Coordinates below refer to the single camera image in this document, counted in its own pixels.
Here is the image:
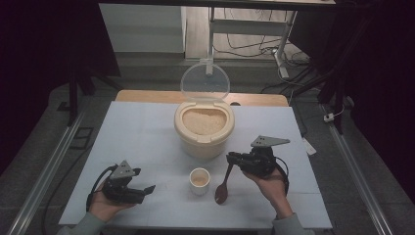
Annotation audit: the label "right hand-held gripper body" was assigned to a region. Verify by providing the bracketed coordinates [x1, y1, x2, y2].
[240, 135, 291, 179]

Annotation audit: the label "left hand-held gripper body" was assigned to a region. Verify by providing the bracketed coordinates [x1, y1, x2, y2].
[102, 160, 147, 206]

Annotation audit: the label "beige rice container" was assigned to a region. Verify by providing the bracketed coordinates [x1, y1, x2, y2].
[173, 100, 236, 161]

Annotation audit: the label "dark wooden spoon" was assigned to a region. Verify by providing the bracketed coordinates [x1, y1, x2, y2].
[213, 163, 235, 206]

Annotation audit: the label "rice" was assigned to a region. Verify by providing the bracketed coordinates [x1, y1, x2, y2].
[181, 108, 227, 136]

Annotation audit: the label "white cup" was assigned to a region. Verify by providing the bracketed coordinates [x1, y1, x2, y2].
[189, 167, 211, 197]

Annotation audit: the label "person's left hand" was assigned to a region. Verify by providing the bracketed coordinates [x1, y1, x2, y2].
[88, 182, 135, 224]

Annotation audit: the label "person's right hand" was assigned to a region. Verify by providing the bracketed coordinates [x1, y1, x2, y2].
[243, 168, 295, 220]

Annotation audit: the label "white table mat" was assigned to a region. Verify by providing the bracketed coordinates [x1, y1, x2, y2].
[58, 101, 333, 229]

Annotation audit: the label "white paper tag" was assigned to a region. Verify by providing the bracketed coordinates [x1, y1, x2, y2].
[301, 136, 318, 157]

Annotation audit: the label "wooden table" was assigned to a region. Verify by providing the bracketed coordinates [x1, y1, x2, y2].
[115, 89, 290, 108]

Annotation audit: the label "clear round container lid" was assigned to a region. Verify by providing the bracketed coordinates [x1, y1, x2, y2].
[180, 62, 231, 102]

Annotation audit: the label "black metal stand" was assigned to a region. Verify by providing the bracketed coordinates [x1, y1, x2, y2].
[57, 63, 122, 127]

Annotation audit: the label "dark curtain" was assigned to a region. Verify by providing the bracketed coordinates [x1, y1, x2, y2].
[288, 0, 415, 204]
[0, 0, 121, 177]

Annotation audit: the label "left hand-held gripper cable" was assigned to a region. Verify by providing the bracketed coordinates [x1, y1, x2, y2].
[85, 164, 117, 212]

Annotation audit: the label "hand-held gripper cable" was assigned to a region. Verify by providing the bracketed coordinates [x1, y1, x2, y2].
[274, 156, 291, 198]
[85, 164, 117, 212]

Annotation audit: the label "right hand-held gripper cable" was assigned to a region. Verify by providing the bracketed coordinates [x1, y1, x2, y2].
[274, 156, 291, 198]

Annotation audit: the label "metal floor rail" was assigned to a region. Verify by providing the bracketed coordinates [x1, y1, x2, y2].
[6, 111, 86, 235]
[321, 104, 395, 235]

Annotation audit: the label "black floor cables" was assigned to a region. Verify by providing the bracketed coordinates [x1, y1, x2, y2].
[213, 8, 311, 68]

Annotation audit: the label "white desk frame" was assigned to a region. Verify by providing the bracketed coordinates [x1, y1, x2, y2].
[97, 0, 337, 79]

